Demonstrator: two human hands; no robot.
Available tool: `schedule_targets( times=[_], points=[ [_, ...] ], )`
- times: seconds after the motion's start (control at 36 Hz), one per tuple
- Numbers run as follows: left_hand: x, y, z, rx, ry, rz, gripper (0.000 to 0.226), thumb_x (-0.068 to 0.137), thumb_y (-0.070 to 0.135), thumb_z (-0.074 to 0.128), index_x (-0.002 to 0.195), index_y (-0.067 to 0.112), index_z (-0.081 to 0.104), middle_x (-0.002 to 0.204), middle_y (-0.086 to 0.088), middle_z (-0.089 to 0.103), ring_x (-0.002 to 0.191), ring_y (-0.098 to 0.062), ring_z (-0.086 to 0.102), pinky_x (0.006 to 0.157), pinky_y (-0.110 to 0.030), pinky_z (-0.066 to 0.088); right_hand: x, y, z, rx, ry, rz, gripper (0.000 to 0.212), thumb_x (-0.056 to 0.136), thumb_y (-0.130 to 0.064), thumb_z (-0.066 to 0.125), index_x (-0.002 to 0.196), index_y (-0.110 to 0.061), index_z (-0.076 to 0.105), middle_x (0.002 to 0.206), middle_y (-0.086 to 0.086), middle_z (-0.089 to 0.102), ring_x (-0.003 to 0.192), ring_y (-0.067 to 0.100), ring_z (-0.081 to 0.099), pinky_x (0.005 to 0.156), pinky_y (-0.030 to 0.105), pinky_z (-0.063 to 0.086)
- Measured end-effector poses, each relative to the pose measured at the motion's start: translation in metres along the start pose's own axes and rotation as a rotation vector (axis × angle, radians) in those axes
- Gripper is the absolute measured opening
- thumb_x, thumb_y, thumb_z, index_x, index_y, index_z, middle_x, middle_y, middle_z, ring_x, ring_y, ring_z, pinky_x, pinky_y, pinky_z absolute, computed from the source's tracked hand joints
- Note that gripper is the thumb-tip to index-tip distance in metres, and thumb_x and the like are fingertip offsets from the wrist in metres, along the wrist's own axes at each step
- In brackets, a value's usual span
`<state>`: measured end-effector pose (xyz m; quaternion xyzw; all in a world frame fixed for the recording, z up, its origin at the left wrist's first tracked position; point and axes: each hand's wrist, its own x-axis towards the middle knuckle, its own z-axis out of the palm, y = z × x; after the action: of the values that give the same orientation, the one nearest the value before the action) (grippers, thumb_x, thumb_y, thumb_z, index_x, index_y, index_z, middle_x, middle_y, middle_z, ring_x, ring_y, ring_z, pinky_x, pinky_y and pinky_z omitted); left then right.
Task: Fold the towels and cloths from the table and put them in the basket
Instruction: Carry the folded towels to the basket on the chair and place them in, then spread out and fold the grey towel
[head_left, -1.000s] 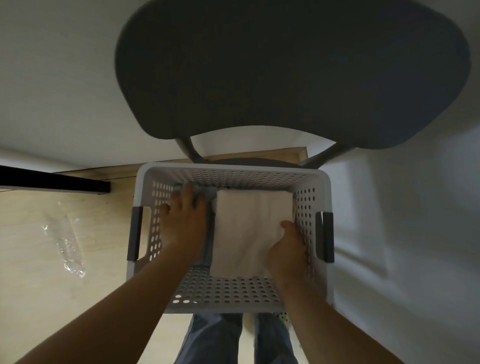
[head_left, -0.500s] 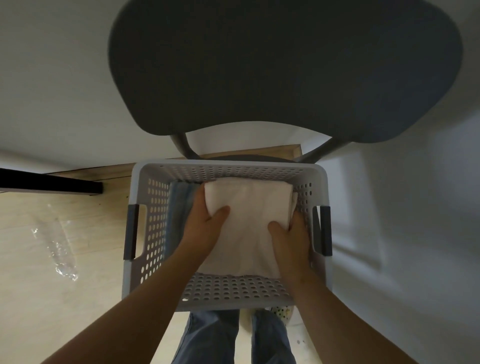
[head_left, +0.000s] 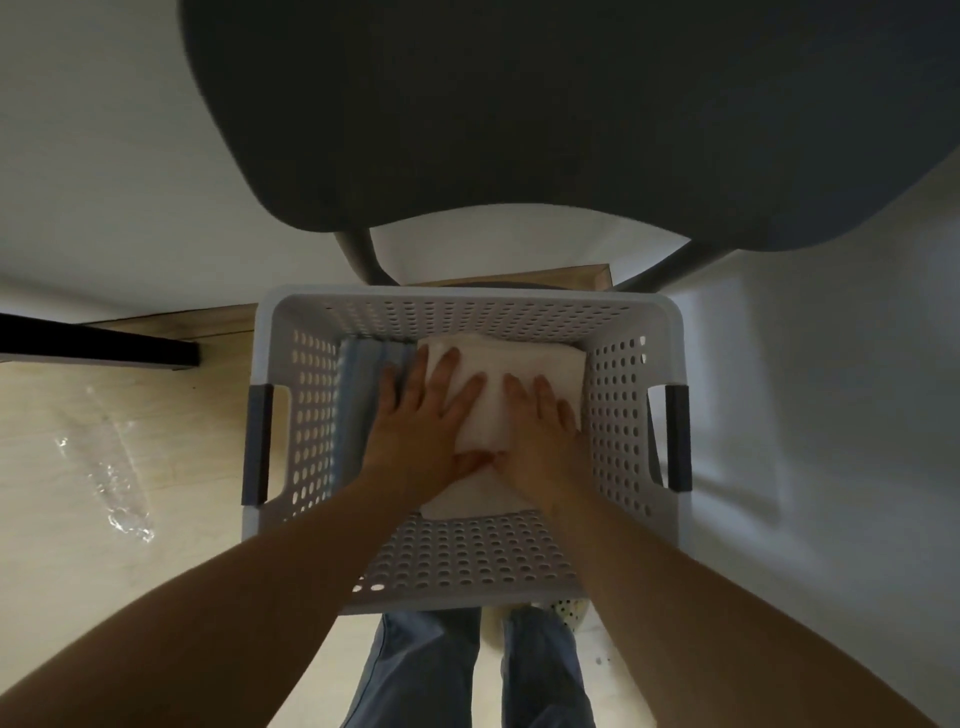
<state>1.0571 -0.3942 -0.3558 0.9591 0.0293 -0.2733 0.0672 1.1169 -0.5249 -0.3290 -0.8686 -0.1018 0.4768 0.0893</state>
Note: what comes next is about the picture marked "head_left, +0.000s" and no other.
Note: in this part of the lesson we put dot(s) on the grey chair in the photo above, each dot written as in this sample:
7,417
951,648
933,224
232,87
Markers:
562,105

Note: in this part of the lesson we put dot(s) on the person's right hand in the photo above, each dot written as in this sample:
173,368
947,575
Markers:
544,457

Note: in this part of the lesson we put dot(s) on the light blue striped towel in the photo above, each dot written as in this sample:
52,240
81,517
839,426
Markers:
356,397

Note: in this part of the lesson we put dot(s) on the white plastic basket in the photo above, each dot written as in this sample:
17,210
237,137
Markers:
465,555

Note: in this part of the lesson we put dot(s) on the wooden table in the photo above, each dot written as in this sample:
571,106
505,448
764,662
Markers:
97,345

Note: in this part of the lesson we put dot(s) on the clear plastic wrap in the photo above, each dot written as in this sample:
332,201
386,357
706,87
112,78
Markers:
112,495

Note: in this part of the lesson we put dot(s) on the person's white dotted slipper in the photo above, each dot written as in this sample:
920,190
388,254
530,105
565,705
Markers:
566,611

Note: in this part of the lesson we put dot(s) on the person's left forearm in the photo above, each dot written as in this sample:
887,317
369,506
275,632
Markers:
210,622

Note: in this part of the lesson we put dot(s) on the cream white towel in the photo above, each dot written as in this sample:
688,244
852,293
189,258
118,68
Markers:
495,360

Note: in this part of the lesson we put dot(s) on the person's left hand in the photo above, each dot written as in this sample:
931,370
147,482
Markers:
412,442

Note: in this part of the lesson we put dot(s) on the person's light trousers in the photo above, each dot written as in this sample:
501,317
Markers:
420,675

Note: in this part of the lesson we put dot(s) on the person's right forearm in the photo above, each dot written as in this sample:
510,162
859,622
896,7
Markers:
712,622

